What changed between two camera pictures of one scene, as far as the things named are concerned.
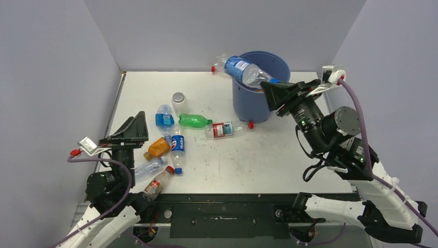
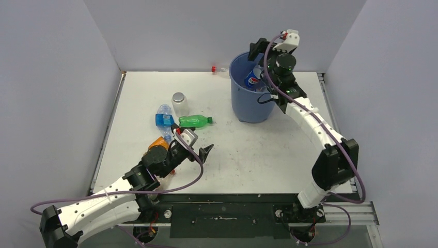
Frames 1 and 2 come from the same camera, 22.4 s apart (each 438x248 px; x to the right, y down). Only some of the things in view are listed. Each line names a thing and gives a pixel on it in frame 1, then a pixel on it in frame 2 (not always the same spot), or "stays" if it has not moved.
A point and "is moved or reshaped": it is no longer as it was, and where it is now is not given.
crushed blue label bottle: x=165 y=119 stays
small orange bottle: x=160 y=148 stays
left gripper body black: x=123 y=154 -> x=176 y=157
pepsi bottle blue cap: x=177 y=146 is moved or reshaped
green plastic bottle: x=194 y=121 stays
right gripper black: x=276 y=93 -> x=255 y=48
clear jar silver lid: x=180 y=103 stays
